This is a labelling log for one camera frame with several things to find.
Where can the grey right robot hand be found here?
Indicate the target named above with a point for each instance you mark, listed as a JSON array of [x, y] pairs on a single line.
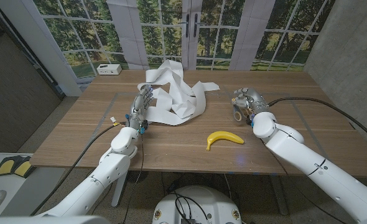
[[255, 99]]

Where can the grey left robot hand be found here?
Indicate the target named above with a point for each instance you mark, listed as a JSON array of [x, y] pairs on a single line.
[[139, 107]]

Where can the white receipt paper strip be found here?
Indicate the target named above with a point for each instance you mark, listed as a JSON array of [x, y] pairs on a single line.
[[183, 102]]

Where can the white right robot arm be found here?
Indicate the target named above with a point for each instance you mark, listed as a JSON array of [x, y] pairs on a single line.
[[320, 174]]

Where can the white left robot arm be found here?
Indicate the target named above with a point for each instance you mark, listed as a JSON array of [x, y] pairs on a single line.
[[99, 179]]

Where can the yellow toy banana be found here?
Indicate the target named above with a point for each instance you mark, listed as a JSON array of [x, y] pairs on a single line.
[[222, 135]]

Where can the white power strip box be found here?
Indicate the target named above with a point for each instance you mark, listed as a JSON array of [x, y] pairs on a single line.
[[109, 69]]

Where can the printed window forest backdrop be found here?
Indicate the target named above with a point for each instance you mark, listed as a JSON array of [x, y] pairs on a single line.
[[171, 31]]

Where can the white table leg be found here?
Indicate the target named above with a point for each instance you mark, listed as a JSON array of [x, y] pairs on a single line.
[[119, 191]]

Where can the grey table leg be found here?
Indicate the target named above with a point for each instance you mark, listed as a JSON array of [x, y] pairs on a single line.
[[278, 194]]

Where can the white robot torso base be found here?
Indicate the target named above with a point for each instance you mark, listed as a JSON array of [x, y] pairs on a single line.
[[208, 202]]

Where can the yellow black foot pedal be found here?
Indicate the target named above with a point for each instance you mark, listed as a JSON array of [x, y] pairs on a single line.
[[4, 166], [25, 168]]

